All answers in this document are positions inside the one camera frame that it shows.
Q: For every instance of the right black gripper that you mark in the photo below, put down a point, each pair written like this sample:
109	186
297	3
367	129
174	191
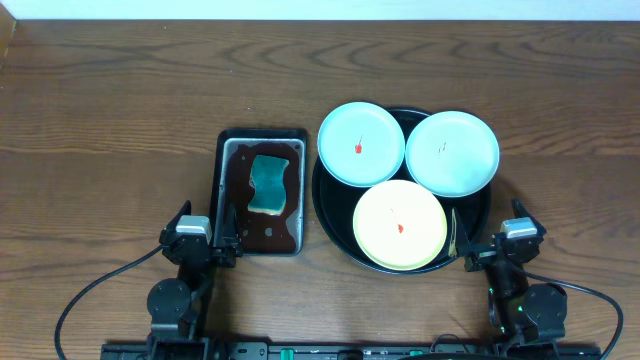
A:
479	258

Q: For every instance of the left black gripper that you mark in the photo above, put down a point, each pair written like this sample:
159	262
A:
201	248

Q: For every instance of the green yellow sponge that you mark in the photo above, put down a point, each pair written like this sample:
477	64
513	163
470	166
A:
267	180

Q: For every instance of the light green plate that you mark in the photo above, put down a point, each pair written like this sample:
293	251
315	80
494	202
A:
452	154

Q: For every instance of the yellow plate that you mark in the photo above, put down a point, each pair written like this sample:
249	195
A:
399	225

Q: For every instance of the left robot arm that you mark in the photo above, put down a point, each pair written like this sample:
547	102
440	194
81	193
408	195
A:
178	305

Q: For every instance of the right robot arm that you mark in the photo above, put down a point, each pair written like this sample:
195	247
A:
527	314

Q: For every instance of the rectangular black soapy tray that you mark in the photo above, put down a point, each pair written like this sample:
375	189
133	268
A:
236	149

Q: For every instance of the round black tray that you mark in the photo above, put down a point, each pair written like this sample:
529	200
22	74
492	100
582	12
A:
335	203

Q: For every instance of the light blue plate left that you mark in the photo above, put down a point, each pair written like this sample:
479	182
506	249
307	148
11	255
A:
361	144

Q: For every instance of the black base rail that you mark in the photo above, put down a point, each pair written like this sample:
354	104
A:
262	351

